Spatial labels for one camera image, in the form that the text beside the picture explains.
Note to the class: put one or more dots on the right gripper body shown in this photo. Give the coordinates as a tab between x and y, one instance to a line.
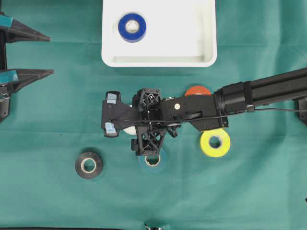
154	113

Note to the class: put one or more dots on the black tape roll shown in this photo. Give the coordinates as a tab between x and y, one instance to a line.
80	162

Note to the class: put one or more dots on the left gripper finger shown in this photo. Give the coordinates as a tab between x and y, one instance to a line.
12	30
16	79

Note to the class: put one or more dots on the blue tape roll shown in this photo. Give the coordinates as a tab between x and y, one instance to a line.
132	27

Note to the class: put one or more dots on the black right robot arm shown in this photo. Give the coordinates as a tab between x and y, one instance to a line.
209	112

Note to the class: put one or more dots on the white plastic tray case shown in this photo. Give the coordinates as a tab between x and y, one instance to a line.
179	33

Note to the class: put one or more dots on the white tape roll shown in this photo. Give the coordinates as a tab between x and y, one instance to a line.
130	130

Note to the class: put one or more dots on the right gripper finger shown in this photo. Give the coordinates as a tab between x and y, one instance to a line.
145	97
148	141

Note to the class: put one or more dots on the red tape roll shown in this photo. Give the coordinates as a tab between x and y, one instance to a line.
197	90

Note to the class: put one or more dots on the yellow tape roll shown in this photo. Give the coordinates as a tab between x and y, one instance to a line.
215	143

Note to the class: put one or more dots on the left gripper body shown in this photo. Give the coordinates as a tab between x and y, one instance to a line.
4	94

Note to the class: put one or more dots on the green table cloth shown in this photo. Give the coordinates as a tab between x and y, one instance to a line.
261	183

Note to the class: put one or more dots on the teal green tape roll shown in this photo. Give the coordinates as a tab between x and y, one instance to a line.
146	167

